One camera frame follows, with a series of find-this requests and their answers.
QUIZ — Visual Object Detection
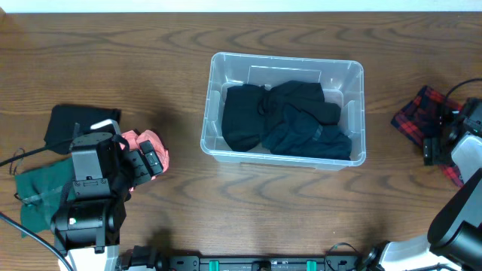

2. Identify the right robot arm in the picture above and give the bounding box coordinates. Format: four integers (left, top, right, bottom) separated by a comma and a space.
359, 98, 481, 271

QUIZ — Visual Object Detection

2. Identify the red plaid flannel shirt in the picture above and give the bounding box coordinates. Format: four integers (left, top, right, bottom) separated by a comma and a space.
391, 85, 462, 166

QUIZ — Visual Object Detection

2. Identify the black rubber band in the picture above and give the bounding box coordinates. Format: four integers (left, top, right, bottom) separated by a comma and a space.
9, 148, 26, 176

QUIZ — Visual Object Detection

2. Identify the black garment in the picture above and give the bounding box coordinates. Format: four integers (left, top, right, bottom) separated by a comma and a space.
44, 105, 121, 155

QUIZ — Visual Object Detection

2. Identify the pink shirt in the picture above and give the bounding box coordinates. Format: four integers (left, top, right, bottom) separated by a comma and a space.
121, 129, 169, 192

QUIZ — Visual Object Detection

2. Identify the dark navy garment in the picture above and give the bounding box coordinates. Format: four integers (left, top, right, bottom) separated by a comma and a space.
221, 81, 352, 160

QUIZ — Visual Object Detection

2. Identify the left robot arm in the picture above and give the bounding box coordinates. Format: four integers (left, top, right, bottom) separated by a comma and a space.
51, 132, 164, 270

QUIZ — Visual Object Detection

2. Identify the green garment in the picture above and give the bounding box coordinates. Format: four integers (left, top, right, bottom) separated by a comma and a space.
14, 158, 75, 233

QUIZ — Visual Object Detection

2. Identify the clear plastic storage bin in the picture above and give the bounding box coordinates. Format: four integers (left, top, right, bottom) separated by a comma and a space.
200, 52, 367, 171

